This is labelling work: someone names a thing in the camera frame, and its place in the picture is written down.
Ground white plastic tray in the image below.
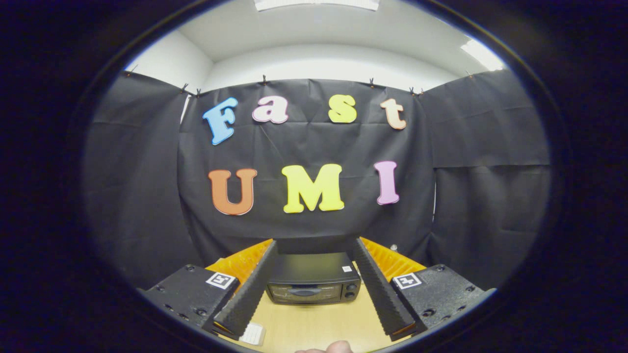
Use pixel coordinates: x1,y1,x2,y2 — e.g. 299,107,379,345
239,322,266,346

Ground small ceiling light panel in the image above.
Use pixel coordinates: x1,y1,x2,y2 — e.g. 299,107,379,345
461,39,505,72

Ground black toaster oven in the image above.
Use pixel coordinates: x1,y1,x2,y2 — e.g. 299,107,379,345
266,252,362,305

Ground long ceiling light panel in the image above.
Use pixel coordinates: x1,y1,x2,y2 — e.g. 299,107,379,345
254,0,380,12

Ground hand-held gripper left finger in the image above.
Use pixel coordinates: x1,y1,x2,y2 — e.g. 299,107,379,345
139,239,278,340

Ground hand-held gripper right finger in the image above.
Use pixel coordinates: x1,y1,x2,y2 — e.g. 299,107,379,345
353,237,496,342

